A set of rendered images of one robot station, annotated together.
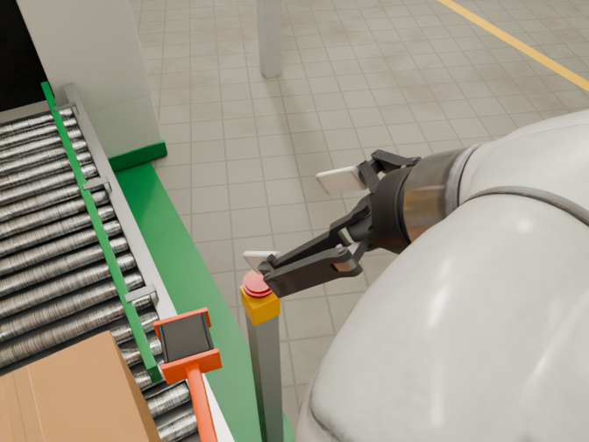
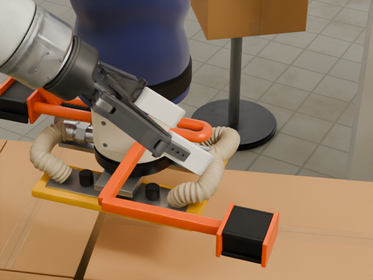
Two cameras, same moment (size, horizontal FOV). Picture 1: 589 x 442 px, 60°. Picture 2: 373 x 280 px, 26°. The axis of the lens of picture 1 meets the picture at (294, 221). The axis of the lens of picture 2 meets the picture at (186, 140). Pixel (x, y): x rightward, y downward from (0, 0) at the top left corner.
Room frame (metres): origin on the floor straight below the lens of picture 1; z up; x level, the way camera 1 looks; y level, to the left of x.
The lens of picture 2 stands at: (0.93, -0.69, 2.09)
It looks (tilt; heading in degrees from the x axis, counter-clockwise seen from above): 35 degrees down; 128
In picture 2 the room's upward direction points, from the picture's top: straight up
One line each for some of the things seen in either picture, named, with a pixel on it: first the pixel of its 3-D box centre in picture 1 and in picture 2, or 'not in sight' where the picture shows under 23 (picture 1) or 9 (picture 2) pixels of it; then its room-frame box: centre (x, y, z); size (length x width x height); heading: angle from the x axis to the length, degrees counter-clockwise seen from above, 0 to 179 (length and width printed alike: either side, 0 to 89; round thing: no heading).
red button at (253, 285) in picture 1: (259, 286); not in sight; (0.64, 0.08, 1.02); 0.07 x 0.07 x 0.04
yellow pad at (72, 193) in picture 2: not in sight; (119, 189); (0.06, 0.22, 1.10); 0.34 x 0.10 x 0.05; 19
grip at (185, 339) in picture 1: (188, 345); (247, 234); (0.40, 0.17, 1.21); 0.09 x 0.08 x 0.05; 109
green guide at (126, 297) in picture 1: (96, 192); not in sight; (1.36, 0.73, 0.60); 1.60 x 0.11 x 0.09; 28
